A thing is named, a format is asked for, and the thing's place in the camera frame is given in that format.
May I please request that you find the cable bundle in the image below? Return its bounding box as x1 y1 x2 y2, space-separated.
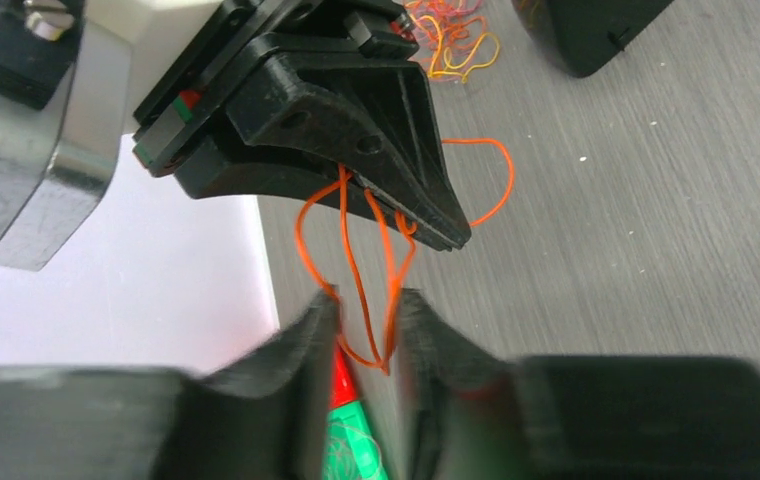
401 0 502 85

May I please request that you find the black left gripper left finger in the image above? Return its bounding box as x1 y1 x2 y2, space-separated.
0 293 338 479

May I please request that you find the orange cable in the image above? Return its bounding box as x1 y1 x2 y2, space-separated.
295 137 516 376

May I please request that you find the red plastic bin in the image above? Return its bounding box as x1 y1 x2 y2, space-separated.
330 345 360 410

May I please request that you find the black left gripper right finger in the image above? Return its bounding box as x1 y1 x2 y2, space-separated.
398 288 760 479

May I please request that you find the green plastic bin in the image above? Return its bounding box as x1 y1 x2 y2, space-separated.
322 400 388 480

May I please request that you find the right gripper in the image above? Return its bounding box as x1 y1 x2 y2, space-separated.
0 1 471 270

